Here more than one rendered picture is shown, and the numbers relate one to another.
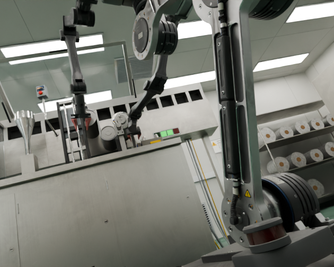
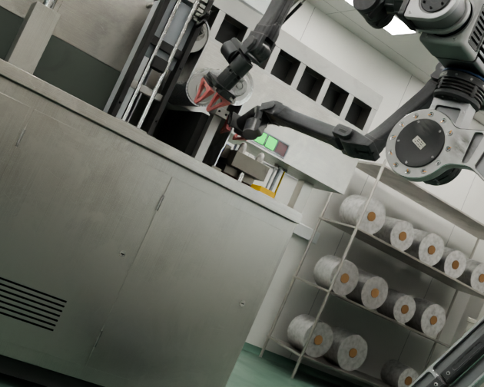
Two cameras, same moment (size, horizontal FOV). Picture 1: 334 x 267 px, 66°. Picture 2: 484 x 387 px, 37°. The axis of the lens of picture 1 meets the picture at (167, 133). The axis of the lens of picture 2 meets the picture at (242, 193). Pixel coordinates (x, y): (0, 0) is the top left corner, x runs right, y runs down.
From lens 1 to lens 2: 1.25 m
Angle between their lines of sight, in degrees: 22
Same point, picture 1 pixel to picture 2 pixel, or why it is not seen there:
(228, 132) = not seen: outside the picture
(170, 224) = (194, 321)
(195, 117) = (325, 152)
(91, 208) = (117, 220)
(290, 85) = not seen: outside the picture
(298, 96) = (476, 188)
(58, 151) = (81, 16)
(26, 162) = (40, 21)
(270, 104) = not seen: hidden behind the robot
